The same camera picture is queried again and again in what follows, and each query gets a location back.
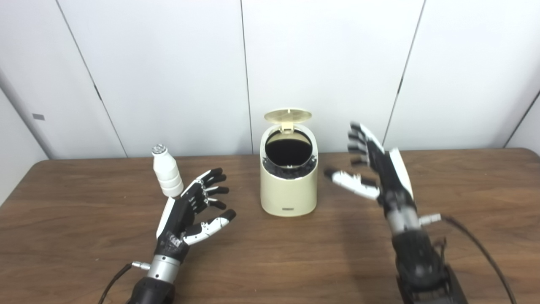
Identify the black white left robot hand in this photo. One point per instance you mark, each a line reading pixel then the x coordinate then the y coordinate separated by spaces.
pixel 177 215

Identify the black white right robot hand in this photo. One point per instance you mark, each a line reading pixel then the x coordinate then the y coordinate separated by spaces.
pixel 392 181

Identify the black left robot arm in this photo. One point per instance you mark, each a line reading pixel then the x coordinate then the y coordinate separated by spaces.
pixel 154 287

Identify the cream-colored bin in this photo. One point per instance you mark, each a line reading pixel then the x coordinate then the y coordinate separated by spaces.
pixel 289 194

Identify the small grey wall label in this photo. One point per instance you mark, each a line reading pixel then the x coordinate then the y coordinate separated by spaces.
pixel 38 116

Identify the small white plastic bottle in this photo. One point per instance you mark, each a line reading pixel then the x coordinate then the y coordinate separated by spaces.
pixel 167 173

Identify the cream round bin lid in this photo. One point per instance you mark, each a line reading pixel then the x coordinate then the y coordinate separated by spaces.
pixel 288 115

